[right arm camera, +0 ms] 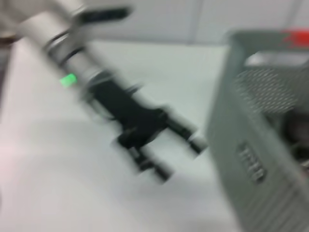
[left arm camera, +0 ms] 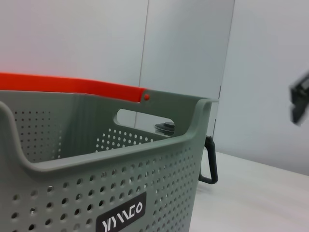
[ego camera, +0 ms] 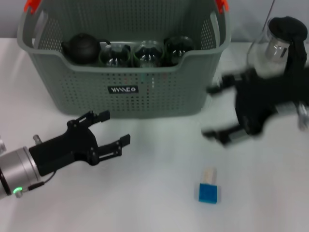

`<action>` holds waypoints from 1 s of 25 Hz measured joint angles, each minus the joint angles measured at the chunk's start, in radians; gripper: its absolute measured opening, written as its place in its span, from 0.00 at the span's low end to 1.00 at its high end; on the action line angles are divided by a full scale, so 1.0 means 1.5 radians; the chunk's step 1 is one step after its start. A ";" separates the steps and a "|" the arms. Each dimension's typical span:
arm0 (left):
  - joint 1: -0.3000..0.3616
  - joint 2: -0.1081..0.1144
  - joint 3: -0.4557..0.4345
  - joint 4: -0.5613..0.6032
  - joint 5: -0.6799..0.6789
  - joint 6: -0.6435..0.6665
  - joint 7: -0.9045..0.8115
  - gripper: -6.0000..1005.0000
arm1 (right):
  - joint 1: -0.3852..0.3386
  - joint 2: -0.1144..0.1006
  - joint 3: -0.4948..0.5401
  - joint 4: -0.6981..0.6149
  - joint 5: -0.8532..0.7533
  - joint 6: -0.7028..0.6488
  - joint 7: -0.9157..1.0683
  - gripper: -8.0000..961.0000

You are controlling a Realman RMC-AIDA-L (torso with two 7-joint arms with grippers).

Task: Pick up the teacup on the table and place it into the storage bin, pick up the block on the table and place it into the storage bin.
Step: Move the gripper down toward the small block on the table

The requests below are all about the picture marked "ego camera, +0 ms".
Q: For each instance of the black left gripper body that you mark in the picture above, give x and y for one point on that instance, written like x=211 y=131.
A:
x=62 y=149

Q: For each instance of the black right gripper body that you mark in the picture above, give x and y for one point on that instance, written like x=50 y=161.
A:
x=263 y=101

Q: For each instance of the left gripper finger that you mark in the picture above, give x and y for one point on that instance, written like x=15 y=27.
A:
x=94 y=117
x=113 y=147

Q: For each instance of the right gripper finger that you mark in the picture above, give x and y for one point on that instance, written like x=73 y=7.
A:
x=224 y=135
x=224 y=84

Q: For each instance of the translucent white toy brick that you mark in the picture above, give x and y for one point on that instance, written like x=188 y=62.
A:
x=209 y=175

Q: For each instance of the glass teacup with black sleeve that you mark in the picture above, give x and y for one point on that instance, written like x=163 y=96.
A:
x=113 y=56
x=178 y=49
x=147 y=54

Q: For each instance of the blue square toy brick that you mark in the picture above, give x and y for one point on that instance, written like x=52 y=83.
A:
x=208 y=192

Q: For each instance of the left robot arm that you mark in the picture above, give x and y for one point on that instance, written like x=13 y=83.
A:
x=17 y=169

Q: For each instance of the grey perforated plastic storage bin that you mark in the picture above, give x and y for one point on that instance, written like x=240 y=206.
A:
x=157 y=96

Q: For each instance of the black clay teapot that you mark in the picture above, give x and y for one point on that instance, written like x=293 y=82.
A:
x=82 y=48

